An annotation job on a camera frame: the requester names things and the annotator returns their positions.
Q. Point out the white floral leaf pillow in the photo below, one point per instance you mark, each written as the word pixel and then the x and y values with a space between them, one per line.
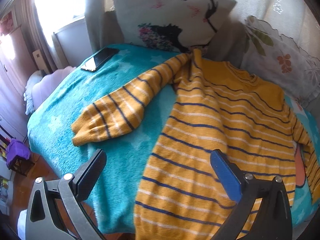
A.
pixel 278 59

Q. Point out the yellow striped knit sweater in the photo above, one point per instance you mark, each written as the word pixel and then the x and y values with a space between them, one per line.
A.
pixel 218 107

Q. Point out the framed pink picture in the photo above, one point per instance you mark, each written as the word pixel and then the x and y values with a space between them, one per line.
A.
pixel 8 22

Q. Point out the turquoise fleece cartoon blanket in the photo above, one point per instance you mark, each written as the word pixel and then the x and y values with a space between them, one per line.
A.
pixel 158 117

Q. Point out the white girl print pillow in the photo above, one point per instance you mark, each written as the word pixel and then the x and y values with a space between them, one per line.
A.
pixel 171 25

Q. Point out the beige embroidered curtain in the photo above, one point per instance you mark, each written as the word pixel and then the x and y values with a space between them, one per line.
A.
pixel 298 19

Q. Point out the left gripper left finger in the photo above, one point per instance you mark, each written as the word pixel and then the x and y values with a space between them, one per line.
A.
pixel 43 220

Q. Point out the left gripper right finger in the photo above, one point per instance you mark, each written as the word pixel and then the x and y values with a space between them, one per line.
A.
pixel 273 219

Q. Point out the pink shell chair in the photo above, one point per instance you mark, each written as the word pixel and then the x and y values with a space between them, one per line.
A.
pixel 40 85

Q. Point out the black smartphone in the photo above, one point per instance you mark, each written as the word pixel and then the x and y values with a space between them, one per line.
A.
pixel 99 59

